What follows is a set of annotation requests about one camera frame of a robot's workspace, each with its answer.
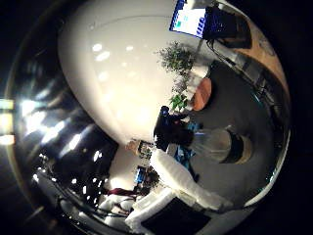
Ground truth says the spray bottle with dark label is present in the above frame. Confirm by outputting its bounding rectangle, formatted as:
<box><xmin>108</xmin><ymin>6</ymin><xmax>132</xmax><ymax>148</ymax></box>
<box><xmin>153</xmin><ymin>105</ymin><xmax>253</xmax><ymax>165</ymax></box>

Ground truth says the teal cloth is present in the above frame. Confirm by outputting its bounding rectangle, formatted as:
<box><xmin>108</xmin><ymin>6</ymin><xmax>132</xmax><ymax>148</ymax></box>
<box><xmin>174</xmin><ymin>120</ymin><xmax>204</xmax><ymax>174</ymax></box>

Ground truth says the person in red shirt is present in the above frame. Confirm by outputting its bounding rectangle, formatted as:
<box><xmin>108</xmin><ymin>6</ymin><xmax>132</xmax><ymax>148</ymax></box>
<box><xmin>107</xmin><ymin>187</ymin><xmax>138</xmax><ymax>198</ymax></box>

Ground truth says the small leafy green plant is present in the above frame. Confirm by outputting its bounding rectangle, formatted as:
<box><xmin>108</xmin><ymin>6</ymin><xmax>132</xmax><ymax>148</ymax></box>
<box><xmin>168</xmin><ymin>93</ymin><xmax>190</xmax><ymax>112</ymax></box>

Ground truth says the round wooden plate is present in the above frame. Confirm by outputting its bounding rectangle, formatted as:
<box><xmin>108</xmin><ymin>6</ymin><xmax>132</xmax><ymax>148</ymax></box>
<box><xmin>190</xmin><ymin>77</ymin><xmax>213</xmax><ymax>113</ymax></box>

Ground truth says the white plant pot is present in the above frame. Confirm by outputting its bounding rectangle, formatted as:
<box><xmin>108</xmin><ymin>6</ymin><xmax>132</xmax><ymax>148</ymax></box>
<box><xmin>190</xmin><ymin>63</ymin><xmax>209</xmax><ymax>79</ymax></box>

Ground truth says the green potted plant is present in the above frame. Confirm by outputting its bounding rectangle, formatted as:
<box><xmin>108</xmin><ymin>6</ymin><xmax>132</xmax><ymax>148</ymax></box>
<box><xmin>157</xmin><ymin>40</ymin><xmax>197</xmax><ymax>77</ymax></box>

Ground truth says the wooden desk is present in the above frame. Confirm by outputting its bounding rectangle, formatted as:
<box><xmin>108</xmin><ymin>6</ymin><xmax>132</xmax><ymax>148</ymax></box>
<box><xmin>228</xmin><ymin>19</ymin><xmax>291</xmax><ymax>99</ymax></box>

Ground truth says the large desk monitor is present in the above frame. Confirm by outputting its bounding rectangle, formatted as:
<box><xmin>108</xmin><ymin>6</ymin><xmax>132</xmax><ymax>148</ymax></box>
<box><xmin>203</xmin><ymin>6</ymin><xmax>252</xmax><ymax>50</ymax></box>

